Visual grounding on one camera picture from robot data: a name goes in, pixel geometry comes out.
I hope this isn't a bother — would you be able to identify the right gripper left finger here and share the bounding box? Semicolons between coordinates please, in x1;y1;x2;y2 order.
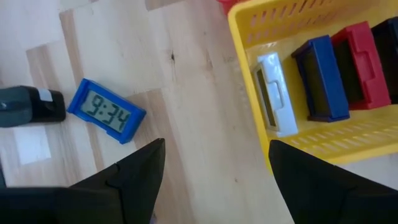
0;138;167;224

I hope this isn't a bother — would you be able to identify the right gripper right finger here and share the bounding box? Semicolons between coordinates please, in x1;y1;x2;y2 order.
268;139;398;224

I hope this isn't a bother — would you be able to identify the white digital clock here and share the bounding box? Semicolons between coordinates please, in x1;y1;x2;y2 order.
252;52;299;138

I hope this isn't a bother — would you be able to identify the dark blue digital clock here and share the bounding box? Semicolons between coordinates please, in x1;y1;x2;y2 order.
290;34;351;123

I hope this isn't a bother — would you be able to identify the red digital clock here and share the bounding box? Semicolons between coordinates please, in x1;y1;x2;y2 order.
331;21;392;111

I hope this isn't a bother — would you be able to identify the black digital clock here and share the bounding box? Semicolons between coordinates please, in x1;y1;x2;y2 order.
371;17;398;105

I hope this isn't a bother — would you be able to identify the yellow plastic basket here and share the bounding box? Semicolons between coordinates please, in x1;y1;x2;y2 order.
227;0;398;174

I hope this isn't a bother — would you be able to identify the red plastic basket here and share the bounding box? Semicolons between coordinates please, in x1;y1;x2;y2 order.
216;0;246;16

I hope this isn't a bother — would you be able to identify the black wall charger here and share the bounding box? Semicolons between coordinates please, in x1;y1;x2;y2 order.
0;85;67;128

